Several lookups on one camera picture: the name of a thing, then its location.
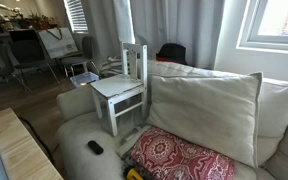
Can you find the white window blinds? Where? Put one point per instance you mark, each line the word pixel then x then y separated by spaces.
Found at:
pixel 76 15

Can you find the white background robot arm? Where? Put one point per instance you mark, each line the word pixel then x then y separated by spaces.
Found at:
pixel 4 13

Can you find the small white wooden chair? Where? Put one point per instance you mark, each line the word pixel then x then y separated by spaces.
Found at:
pixel 115 86

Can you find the black hat red band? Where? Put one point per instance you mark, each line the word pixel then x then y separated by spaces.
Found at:
pixel 172 52

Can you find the clear plastic storage bin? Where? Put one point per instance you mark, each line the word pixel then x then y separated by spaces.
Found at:
pixel 84 79

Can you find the white window frame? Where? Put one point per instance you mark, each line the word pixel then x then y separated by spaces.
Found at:
pixel 250 40

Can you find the potted plants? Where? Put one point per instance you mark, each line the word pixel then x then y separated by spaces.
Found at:
pixel 42 21

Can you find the red patterned blanket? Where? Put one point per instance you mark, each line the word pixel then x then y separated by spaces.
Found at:
pixel 177 156

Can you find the light wooden table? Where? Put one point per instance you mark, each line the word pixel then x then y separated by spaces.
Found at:
pixel 20 150

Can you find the grey chair metal legs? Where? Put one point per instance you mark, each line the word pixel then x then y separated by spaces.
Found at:
pixel 79 60

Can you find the large beige pillow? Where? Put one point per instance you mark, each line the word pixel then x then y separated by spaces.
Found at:
pixel 204 113

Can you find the black remote control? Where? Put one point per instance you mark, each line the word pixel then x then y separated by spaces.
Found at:
pixel 95 147

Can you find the folded beige cloth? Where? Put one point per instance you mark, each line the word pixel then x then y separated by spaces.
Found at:
pixel 127 146

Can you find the beige fabric sofa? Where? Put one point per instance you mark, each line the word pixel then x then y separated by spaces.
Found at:
pixel 80 156

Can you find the yellow black tool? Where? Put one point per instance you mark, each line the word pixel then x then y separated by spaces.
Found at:
pixel 132 174

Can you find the grey curtain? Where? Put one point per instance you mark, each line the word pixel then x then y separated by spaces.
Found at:
pixel 184 26

